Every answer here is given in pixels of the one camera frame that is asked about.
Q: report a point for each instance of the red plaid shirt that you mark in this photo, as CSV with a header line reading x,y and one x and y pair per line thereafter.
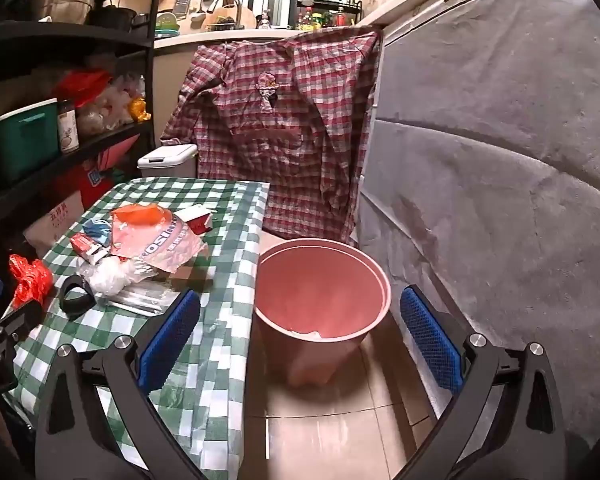
x,y
290,150

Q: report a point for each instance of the pink plastic bucket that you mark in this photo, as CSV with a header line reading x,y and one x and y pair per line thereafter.
x,y
320,305

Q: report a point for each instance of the pink soap bottle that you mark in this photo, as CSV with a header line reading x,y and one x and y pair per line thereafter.
x,y
265,21

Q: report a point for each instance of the pink plastic bag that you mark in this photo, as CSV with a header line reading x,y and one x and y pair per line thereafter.
x,y
160,250

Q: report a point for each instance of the green checkered tablecloth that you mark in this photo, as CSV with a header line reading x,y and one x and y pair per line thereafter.
x,y
220,270

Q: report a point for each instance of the green storage box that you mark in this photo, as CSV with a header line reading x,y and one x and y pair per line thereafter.
x,y
20,145

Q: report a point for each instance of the clear bags of food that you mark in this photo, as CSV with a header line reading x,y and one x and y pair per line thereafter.
x,y
105,107

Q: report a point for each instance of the orange plastic bag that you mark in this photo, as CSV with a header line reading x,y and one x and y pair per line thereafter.
x,y
140,215

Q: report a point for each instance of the spice rack with bottles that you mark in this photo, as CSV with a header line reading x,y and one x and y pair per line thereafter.
x,y
325,17

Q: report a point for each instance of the clear plastic bag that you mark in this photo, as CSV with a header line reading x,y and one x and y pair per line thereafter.
x,y
145,300

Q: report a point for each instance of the yellow packet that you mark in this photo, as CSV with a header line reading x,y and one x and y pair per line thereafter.
x,y
139,110

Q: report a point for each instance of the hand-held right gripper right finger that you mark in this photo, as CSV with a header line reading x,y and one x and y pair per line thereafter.
x,y
430,340

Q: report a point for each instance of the blue wrapper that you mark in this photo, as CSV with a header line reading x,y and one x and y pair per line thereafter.
x,y
100,230

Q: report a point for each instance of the wooden cutting board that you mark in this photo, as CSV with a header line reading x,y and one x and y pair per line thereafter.
x,y
247,20

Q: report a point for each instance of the metal grater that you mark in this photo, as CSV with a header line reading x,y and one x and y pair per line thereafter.
x,y
182,2

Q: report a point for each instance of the red paper box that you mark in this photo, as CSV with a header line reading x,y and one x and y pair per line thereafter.
x,y
197,220

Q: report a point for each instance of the white lidded bin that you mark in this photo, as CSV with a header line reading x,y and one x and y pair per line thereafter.
x,y
167,157

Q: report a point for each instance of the black pot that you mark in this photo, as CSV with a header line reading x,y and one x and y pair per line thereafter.
x,y
112,17

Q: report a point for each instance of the black shelf rack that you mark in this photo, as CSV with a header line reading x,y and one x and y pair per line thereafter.
x,y
80,39

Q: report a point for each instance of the red plastic bag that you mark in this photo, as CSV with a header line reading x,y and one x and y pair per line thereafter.
x,y
30,280

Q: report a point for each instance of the stack of green bowls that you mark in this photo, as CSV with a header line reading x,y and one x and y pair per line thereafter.
x,y
166,25

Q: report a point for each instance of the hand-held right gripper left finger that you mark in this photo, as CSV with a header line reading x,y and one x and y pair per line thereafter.
x,y
172,330

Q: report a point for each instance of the labelled jar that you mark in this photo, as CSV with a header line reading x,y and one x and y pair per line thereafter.
x,y
68,132

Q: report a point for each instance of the white milk carton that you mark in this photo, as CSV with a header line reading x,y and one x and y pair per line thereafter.
x,y
87,247

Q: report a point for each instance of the black tape roll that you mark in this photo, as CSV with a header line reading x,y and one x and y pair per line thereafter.
x,y
77,309

